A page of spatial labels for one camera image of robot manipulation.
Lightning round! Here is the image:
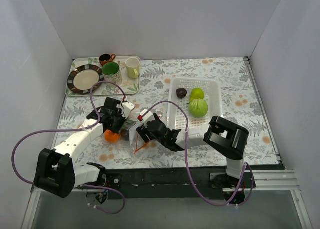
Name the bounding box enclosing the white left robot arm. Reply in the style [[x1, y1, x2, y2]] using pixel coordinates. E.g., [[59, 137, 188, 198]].
[[33, 97, 135, 198]]

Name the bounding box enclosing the fake green cabbage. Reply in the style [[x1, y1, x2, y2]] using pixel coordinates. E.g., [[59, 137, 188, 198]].
[[188, 99, 209, 118]]

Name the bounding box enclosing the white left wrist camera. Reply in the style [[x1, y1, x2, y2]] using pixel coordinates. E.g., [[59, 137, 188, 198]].
[[121, 101, 136, 119]]

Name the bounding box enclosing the small brown orange cup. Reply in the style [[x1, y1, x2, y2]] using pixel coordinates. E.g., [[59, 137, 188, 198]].
[[99, 54, 116, 67]]

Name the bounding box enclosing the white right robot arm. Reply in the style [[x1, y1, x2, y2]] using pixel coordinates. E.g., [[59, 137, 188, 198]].
[[136, 111, 249, 188]]

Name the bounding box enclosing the fake green lime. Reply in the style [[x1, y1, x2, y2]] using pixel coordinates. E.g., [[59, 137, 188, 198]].
[[190, 87, 205, 102]]

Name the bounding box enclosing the fake dark purple plum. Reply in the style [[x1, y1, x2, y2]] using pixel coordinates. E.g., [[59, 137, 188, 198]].
[[176, 88, 188, 99]]

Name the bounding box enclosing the pale yellow mug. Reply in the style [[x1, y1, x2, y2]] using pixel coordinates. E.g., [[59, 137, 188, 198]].
[[125, 57, 141, 79]]

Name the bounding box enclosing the floral serving tray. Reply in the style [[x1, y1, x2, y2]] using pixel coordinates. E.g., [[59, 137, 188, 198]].
[[65, 56, 140, 97]]

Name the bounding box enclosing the clear zip top bag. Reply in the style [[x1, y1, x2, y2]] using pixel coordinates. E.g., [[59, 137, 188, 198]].
[[120, 119, 151, 154]]

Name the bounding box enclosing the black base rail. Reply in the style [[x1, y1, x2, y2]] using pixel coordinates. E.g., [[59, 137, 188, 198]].
[[77, 166, 258, 202]]

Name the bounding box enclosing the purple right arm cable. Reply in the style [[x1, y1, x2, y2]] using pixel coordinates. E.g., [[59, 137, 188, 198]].
[[137, 100, 256, 207]]

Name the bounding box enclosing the green floral mug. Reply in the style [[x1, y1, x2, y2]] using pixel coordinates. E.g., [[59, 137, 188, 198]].
[[102, 62, 123, 88]]

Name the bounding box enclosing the brown striped plate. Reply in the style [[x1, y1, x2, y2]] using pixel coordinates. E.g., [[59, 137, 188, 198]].
[[67, 64, 104, 95]]

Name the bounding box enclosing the white plastic basket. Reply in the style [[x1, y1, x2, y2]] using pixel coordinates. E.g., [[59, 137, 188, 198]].
[[167, 77, 223, 130]]

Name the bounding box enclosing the fake orange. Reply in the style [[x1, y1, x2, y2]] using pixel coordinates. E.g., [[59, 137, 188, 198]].
[[104, 130, 121, 144]]

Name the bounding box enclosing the floral tablecloth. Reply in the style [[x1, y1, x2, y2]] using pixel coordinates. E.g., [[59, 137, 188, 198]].
[[54, 57, 281, 169]]

